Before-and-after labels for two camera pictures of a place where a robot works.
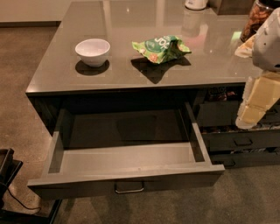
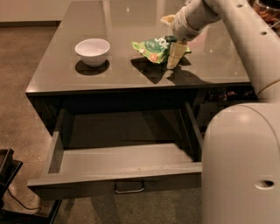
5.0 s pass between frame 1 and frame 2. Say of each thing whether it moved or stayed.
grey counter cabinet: stayed
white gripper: moved
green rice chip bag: stayed
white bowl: stayed
